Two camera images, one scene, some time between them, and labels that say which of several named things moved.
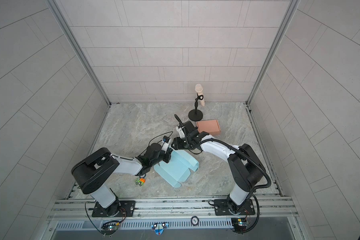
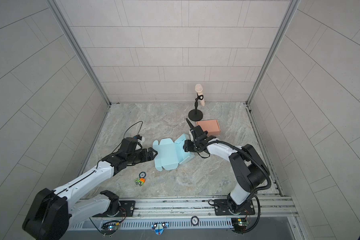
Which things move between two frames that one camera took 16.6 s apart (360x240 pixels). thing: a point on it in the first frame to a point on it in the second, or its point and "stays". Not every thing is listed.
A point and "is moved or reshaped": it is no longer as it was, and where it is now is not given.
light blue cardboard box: x=177 y=170 is moved or reshaped
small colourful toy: x=140 y=181 stays
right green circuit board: x=239 y=224 stays
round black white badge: x=195 y=221 stays
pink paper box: x=211 y=126 stays
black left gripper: x=168 y=155 to x=150 y=154
